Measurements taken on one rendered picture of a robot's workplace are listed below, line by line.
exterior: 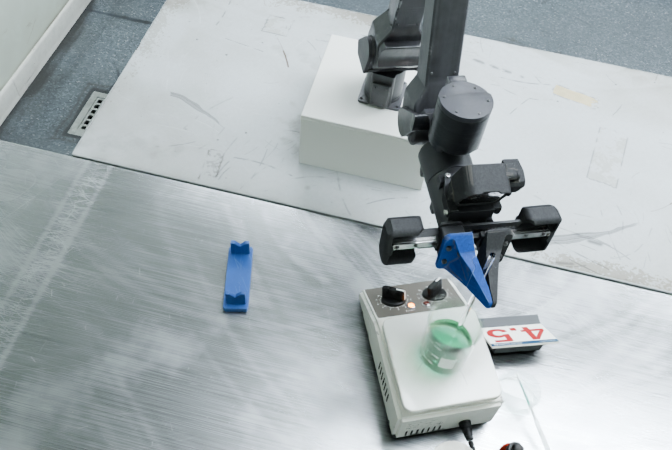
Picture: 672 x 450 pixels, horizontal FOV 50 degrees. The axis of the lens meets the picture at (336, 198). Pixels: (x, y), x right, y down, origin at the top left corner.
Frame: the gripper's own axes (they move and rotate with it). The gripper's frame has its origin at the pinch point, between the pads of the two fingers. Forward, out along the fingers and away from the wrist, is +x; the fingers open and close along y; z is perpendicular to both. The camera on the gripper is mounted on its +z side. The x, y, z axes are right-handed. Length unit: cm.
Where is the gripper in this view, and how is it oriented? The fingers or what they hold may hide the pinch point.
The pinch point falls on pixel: (482, 276)
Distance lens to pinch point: 74.1
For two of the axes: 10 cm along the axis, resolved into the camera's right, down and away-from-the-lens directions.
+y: 9.9, -0.8, 1.5
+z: 0.7, -6.1, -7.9
